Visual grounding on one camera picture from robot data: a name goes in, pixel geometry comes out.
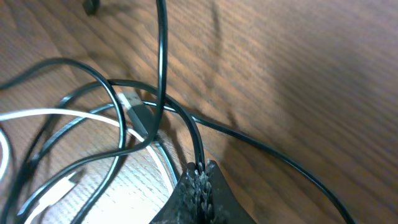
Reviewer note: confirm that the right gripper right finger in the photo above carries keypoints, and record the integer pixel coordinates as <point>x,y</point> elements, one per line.
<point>226,206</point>

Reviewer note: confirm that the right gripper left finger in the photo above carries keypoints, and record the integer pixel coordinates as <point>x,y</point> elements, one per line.
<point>187,201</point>

